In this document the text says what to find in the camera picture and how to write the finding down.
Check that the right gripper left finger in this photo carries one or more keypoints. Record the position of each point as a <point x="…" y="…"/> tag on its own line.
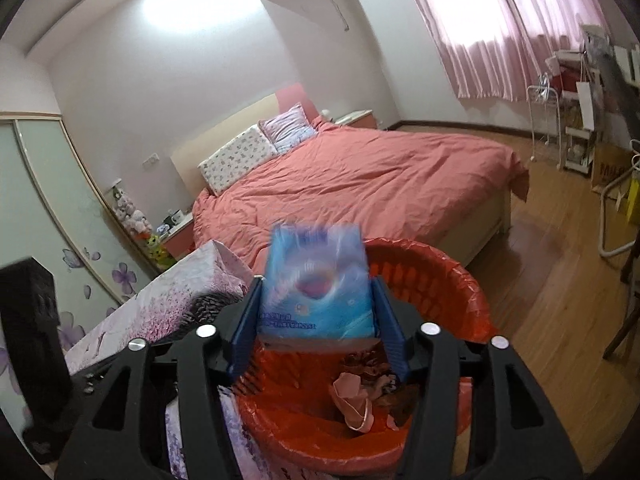
<point x="121" y="433"/>

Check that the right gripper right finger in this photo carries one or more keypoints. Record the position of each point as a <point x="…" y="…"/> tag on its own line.
<point x="515" y="432"/>

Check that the blue tissue pack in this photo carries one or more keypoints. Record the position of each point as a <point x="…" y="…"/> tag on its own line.
<point x="316" y="292"/>

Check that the floral purple table cloth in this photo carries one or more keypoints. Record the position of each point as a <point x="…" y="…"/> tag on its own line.
<point x="157" y="310"/>

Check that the red plastic laundry basket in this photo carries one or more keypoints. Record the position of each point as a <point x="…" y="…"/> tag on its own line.
<point x="349" y="414"/>

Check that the floral sliding wardrobe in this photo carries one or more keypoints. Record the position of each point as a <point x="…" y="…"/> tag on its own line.
<point x="51" y="211"/>

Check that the pink white nightstand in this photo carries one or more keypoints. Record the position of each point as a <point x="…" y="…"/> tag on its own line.
<point x="179" y="241"/>

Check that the hanging plush toy stack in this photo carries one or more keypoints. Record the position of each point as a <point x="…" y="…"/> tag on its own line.
<point x="138" y="227"/>

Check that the beige pink headboard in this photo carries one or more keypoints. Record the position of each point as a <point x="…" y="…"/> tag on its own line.
<point x="186" y="158"/>

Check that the white floral pillow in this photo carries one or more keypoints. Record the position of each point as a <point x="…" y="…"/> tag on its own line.
<point x="235" y="159"/>

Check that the salmon pink bed duvet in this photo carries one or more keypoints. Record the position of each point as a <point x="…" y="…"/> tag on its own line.
<point x="448" y="190"/>

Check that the pink striped pillow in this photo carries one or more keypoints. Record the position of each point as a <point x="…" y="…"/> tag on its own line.
<point x="288" y="129"/>

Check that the far side nightstand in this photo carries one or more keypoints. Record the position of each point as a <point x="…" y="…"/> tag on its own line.
<point x="358" y="119"/>

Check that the cluttered desk shelf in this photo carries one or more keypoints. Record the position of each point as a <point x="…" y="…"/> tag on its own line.
<point x="595" y="86"/>

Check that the pink window curtain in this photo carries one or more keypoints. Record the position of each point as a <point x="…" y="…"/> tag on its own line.
<point x="496" y="48"/>

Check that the white wire rack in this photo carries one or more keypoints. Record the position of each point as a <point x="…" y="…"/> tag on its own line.
<point x="544" y="112"/>

